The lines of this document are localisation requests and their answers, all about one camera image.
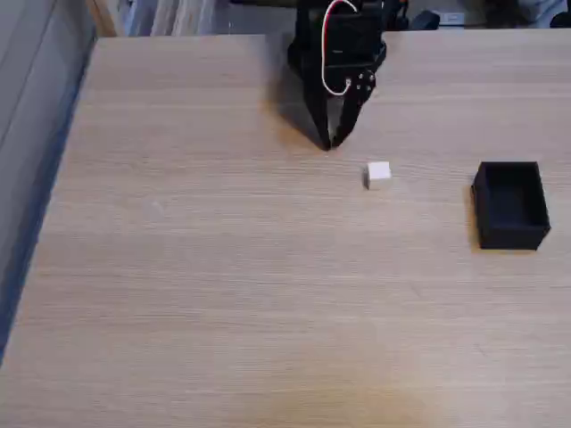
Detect white cube block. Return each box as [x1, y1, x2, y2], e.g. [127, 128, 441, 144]
[361, 160, 393, 192]

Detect black open box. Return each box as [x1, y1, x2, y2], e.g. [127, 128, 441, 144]
[471, 160, 552, 251]

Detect white folded panels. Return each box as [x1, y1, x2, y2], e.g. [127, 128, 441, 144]
[150, 0, 231, 37]

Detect white and red servo cable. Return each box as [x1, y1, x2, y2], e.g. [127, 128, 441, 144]
[320, 0, 360, 97]

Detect pale wooden frame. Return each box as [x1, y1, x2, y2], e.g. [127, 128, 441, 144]
[86, 0, 120, 39]

